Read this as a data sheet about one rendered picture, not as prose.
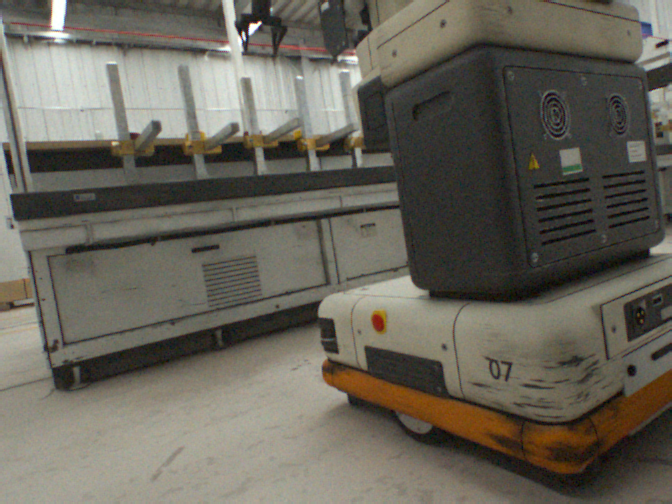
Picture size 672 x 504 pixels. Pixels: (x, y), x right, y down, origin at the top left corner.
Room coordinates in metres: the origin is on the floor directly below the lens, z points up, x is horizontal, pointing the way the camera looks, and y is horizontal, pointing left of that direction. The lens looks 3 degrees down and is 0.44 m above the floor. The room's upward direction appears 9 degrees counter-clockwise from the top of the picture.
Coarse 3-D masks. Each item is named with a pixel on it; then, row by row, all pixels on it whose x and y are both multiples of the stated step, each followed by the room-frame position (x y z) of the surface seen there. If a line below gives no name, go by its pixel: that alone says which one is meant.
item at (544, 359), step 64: (320, 320) 1.14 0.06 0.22; (384, 320) 0.92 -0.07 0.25; (448, 320) 0.79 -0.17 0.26; (512, 320) 0.69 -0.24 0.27; (576, 320) 0.67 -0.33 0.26; (384, 384) 0.95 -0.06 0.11; (448, 384) 0.80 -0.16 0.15; (512, 384) 0.68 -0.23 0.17; (576, 384) 0.64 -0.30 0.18; (640, 384) 0.74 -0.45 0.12; (512, 448) 0.69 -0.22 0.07; (576, 448) 0.63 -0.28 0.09
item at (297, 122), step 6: (294, 120) 1.71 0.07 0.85; (300, 120) 1.71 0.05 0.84; (282, 126) 1.79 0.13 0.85; (288, 126) 1.76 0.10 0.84; (294, 126) 1.72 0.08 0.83; (300, 126) 1.73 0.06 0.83; (270, 132) 1.89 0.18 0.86; (276, 132) 1.84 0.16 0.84; (282, 132) 1.80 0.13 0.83; (288, 132) 1.80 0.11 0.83; (264, 138) 1.93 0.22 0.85; (270, 138) 1.89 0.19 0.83; (276, 138) 1.88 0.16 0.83
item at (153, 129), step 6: (150, 126) 1.45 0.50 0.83; (156, 126) 1.44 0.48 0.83; (144, 132) 1.52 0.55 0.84; (150, 132) 1.46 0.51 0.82; (156, 132) 1.47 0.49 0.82; (138, 138) 1.61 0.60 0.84; (144, 138) 1.53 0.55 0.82; (150, 138) 1.53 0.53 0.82; (138, 144) 1.62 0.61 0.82; (144, 144) 1.60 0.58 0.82; (138, 150) 1.67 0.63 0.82; (144, 150) 1.68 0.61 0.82; (138, 156) 1.78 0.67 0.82
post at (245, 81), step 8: (240, 80) 1.95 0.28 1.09; (248, 80) 1.94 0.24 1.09; (248, 88) 1.93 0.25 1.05; (248, 96) 1.93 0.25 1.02; (248, 104) 1.93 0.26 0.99; (248, 112) 1.93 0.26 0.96; (248, 120) 1.94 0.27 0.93; (256, 120) 1.94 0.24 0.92; (248, 128) 1.95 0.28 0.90; (256, 128) 1.94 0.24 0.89; (256, 152) 1.93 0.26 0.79; (256, 160) 1.93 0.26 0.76; (256, 168) 1.94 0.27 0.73; (264, 168) 1.94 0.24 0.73
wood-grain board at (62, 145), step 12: (360, 132) 2.43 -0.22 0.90; (36, 144) 1.66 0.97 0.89; (48, 144) 1.68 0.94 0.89; (60, 144) 1.70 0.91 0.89; (72, 144) 1.72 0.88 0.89; (84, 144) 1.74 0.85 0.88; (96, 144) 1.76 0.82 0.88; (108, 144) 1.79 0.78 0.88; (156, 144) 1.88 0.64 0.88; (168, 144) 1.91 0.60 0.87; (180, 144) 1.94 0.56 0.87; (228, 144) 2.08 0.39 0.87; (240, 144) 2.12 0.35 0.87
